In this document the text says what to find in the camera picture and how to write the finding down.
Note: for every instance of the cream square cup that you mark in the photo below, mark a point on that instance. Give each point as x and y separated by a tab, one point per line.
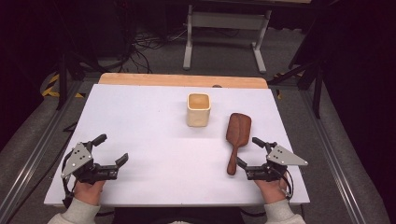
198	116

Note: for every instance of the black tripod stand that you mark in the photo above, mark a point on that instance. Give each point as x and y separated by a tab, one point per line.
314	81
63	77

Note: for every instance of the brown wooden hairbrush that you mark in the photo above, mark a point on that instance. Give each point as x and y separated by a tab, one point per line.
238	130

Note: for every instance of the person's left hand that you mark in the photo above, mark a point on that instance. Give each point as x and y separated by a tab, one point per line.
88	192

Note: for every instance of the white table board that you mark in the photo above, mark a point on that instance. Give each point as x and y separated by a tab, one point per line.
162	155

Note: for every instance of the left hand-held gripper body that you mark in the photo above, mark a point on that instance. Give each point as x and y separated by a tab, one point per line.
81	166

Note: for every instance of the person's right hand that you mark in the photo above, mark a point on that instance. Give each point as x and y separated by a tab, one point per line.
272	191

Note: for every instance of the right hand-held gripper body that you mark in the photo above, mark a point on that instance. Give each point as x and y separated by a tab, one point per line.
280	157

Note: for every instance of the person's dark clothing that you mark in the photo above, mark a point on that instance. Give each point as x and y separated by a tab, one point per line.
177	216

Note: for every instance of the white metal stand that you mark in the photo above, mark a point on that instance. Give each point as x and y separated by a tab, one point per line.
224	21

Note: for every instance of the wooden table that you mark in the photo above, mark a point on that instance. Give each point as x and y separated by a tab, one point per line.
174	80

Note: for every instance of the aluminium floor rail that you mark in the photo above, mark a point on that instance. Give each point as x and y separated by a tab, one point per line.
336	161
34	155

